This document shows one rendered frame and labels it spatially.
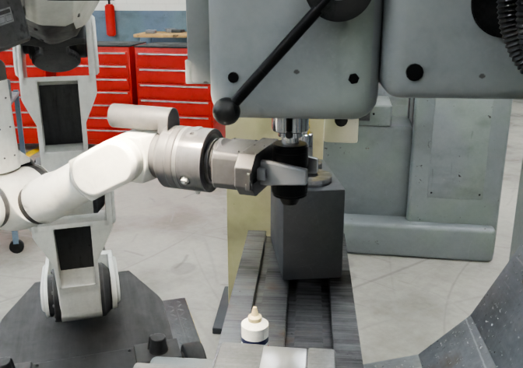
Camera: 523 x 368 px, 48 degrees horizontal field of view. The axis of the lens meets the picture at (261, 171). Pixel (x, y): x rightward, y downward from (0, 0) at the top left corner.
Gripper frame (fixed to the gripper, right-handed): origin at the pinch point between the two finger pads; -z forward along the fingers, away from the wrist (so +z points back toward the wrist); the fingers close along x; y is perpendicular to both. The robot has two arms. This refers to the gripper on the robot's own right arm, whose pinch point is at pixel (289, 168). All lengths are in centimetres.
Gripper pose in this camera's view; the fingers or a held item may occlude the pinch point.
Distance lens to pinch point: 77.7
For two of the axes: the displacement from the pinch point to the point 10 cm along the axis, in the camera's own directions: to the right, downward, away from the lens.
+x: 3.3, -2.7, 9.0
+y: -0.1, 9.6, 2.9
